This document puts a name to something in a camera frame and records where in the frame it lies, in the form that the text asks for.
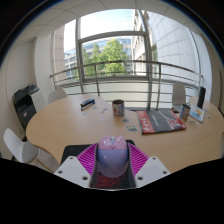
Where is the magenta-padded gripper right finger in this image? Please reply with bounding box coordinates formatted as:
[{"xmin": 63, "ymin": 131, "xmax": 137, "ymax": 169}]
[{"xmin": 127, "ymin": 143, "xmax": 172, "ymax": 189}]

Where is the black cylinder speaker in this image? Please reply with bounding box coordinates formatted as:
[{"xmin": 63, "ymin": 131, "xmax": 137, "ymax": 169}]
[{"xmin": 196, "ymin": 86, "xmax": 207, "ymax": 110}]

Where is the metal balcony railing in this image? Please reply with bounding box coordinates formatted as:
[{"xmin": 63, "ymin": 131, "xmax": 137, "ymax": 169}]
[{"xmin": 49, "ymin": 59, "xmax": 204, "ymax": 111}]

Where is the white chair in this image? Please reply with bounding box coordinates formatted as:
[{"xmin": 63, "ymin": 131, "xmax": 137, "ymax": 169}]
[
  {"xmin": 47, "ymin": 88, "xmax": 68, "ymax": 105},
  {"xmin": 171, "ymin": 82, "xmax": 187, "ymax": 106},
  {"xmin": 3, "ymin": 127, "xmax": 61, "ymax": 173}
]

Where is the lilac and pink computer mouse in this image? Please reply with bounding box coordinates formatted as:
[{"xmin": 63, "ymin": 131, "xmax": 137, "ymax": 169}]
[{"xmin": 96, "ymin": 134, "xmax": 130, "ymax": 178}]

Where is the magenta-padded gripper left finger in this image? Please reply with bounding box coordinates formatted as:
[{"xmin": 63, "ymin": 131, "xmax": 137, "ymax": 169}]
[{"xmin": 53, "ymin": 143, "xmax": 100, "ymax": 189}]

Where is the black and white office printer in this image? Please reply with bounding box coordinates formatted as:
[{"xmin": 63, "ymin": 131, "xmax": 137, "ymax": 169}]
[{"xmin": 12, "ymin": 83, "xmax": 46, "ymax": 131}]

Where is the black mouse pad red swirl print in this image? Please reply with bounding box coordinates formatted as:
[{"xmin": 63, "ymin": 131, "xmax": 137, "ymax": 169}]
[{"xmin": 60, "ymin": 139, "xmax": 136, "ymax": 189}]

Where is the black and blue stapler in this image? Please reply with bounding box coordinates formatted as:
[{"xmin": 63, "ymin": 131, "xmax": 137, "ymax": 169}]
[{"xmin": 79, "ymin": 98, "xmax": 96, "ymax": 111}]

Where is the green tree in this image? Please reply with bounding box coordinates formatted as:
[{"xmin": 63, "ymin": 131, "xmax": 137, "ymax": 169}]
[{"xmin": 82, "ymin": 38, "xmax": 131, "ymax": 78}]

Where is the red and black magazine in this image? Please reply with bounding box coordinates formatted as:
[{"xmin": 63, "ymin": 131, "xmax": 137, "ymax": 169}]
[{"xmin": 136, "ymin": 108, "xmax": 188, "ymax": 135}]

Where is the small blue yellow card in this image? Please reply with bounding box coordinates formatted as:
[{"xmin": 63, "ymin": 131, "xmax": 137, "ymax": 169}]
[{"xmin": 125, "ymin": 124, "xmax": 139, "ymax": 132}]

